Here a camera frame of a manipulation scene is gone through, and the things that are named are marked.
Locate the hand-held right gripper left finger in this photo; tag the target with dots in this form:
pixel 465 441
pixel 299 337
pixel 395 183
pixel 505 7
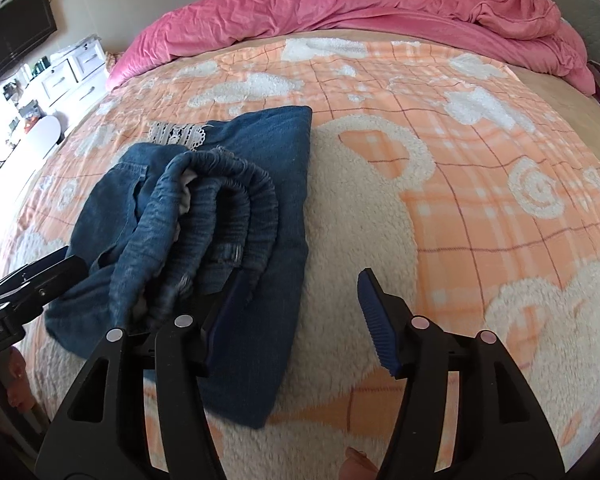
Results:
pixel 225 310

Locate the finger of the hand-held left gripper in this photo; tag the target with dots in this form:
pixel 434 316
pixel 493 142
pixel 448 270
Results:
pixel 35 262
pixel 55 277

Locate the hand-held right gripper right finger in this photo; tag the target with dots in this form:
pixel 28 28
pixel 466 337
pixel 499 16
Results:
pixel 375 320

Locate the blue denim pants lace trim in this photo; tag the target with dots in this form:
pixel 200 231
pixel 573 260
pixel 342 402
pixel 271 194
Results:
pixel 260 200

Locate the person's left hand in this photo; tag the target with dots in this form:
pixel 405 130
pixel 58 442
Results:
pixel 16 375

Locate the person's right hand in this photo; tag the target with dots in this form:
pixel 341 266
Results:
pixel 357 466

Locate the white round chair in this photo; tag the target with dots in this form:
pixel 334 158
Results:
pixel 45 135

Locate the orange plaid bear printed blanket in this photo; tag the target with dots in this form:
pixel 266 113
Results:
pixel 480 210

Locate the white dresser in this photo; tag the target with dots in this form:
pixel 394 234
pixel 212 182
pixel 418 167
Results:
pixel 65 75

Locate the pink duvet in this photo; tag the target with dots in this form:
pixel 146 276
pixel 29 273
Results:
pixel 330 5

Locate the grey pillow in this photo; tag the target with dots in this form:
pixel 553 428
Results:
pixel 570 5

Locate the black wall television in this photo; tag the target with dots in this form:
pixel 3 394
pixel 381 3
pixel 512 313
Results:
pixel 15 30

